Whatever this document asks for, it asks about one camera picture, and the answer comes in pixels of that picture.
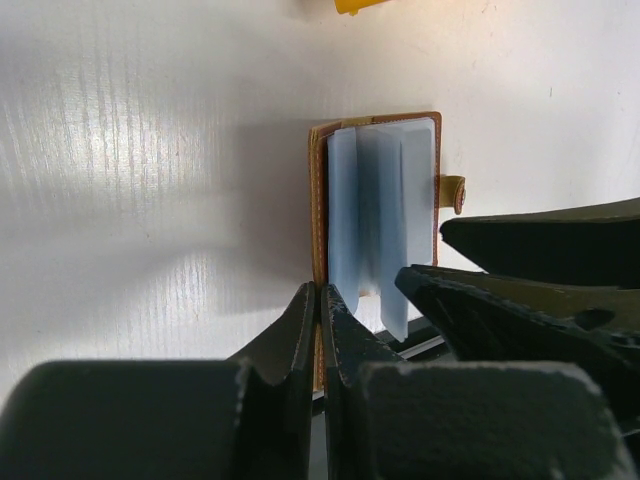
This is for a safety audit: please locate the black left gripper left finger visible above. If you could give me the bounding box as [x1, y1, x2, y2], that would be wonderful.
[1, 283, 316, 479]

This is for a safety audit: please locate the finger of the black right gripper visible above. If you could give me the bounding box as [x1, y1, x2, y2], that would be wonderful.
[440, 198, 639, 289]
[395, 265, 639, 423]

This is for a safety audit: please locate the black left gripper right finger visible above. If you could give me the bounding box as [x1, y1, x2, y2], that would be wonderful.
[320, 285, 635, 479]

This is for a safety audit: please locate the brown leather card holder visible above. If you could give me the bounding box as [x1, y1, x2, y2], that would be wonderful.
[308, 110, 467, 394]

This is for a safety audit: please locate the yellow plastic bin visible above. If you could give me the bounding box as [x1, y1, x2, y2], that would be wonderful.
[334, 0, 387, 16]

